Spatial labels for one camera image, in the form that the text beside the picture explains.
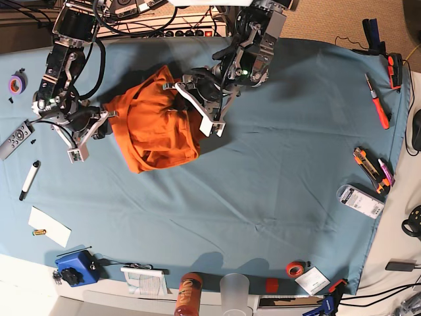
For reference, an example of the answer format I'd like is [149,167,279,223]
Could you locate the orange black clamp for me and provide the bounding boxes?
[387,53,403,93]

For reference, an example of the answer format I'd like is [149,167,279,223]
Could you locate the red tape roll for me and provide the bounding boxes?
[285,261,307,278]

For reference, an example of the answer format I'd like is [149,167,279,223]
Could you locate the plastic blister pack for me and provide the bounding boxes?
[336,184,385,219]

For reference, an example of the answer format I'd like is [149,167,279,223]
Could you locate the blue clamp bottom right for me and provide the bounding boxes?
[303,278,348,316]

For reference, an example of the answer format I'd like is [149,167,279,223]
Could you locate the frosted plastic cup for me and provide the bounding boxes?
[220,273,253,316]

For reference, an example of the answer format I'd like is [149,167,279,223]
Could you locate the blue clamp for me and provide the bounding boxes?
[303,278,348,316]
[353,18,387,57]

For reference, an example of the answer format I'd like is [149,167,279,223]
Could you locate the white booklet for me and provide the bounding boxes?
[120,267,168,296]

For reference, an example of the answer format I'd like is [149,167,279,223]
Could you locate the blue box with knob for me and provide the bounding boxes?
[55,250,100,287]

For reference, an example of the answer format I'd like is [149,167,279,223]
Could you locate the blue-grey table cloth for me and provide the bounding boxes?
[1,38,411,293]

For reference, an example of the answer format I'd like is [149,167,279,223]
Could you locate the red flat piece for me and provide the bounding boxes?
[265,278,279,294]

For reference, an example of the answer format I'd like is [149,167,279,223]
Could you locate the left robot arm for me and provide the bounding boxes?
[163,0,292,136]

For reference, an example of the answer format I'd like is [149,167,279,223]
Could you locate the small AA battery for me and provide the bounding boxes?
[32,230,47,236]

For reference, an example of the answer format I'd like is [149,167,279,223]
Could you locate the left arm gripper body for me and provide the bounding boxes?
[162,67,240,137]

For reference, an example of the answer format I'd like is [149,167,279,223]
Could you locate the white paper card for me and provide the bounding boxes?
[28,206,72,248]

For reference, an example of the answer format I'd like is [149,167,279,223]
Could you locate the orange t-shirt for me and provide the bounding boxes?
[104,65,205,173]

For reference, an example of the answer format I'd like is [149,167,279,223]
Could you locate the blue clamp top right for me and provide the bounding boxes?
[353,18,387,57]

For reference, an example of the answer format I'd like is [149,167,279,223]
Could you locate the white square packet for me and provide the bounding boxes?
[295,267,330,296]

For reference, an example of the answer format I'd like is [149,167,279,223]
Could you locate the orange black utility knife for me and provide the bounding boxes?
[353,147,391,196]

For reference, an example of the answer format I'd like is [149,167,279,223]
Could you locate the purple glue tube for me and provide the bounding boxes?
[378,158,395,187]

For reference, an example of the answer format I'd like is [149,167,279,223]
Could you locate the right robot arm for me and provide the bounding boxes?
[32,1,118,163]

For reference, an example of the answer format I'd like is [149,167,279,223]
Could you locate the grey remote control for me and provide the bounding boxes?
[0,120,34,161]

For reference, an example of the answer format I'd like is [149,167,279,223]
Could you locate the orange screwdriver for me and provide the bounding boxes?
[364,72,392,130]

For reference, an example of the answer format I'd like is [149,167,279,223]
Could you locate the black power strip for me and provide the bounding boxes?
[143,26,224,38]

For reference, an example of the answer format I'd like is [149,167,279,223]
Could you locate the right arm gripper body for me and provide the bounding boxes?
[51,106,118,163]

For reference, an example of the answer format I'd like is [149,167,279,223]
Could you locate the purple tape roll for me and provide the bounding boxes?
[9,74,27,95]

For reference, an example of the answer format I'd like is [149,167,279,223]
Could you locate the black power adapter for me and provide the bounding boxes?
[385,261,416,272]

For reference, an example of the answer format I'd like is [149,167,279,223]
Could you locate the white marker pen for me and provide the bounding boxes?
[19,160,41,201]

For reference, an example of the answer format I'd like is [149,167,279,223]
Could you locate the orange drink bottle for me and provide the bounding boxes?
[174,273,203,316]

